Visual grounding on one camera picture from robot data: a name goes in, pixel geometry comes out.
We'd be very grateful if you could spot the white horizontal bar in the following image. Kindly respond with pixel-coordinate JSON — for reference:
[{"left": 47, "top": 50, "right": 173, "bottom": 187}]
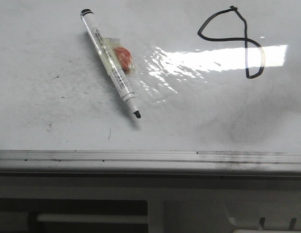
[{"left": 36, "top": 214, "right": 148, "bottom": 224}]

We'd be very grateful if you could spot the white whiteboard with aluminium frame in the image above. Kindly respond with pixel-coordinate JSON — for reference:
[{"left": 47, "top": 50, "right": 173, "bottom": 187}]
[{"left": 0, "top": 0, "right": 301, "bottom": 176}]

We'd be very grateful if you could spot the white whiteboard marker black tip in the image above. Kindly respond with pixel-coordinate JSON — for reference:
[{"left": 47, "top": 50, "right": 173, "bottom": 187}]
[{"left": 80, "top": 9, "right": 141, "bottom": 118}]

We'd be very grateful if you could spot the white plastic frame below whiteboard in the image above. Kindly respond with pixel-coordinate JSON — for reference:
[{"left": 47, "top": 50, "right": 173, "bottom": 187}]
[{"left": 0, "top": 175, "right": 301, "bottom": 233}]

